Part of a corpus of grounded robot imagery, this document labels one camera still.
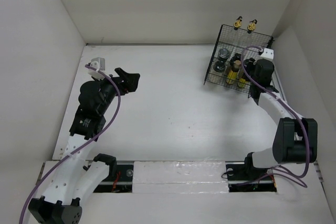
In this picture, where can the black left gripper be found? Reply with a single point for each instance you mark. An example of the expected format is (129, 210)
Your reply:
(129, 84)

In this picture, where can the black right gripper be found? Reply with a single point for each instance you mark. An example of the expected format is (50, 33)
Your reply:
(250, 65)

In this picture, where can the small yellow bottle cork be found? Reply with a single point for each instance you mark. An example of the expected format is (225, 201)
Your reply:
(233, 73)
(242, 80)

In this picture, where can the small black-cap back jar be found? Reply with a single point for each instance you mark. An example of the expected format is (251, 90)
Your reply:
(236, 56)

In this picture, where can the glass bottle with dark sauce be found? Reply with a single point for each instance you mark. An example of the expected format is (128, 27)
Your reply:
(247, 38)

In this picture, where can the grey-lid white powder shaker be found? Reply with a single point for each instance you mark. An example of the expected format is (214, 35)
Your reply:
(223, 55)

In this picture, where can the black-cap white powder jar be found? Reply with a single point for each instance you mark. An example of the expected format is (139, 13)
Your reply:
(218, 68)

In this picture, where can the clear glass bottle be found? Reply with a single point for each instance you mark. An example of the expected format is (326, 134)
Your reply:
(232, 36)

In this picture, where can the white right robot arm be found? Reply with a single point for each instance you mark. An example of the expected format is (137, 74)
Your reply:
(296, 139)

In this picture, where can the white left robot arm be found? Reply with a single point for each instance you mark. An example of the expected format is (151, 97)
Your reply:
(72, 183)

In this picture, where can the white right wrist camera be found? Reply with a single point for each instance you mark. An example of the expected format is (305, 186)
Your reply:
(267, 54)

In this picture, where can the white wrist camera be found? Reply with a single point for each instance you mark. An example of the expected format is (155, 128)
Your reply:
(267, 54)
(96, 65)

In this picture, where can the black wire rack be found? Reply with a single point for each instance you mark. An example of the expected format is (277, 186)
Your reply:
(221, 43)

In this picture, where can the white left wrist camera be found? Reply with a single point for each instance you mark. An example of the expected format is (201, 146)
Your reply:
(96, 65)

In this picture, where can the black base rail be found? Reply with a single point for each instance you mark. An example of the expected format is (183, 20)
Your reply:
(185, 177)

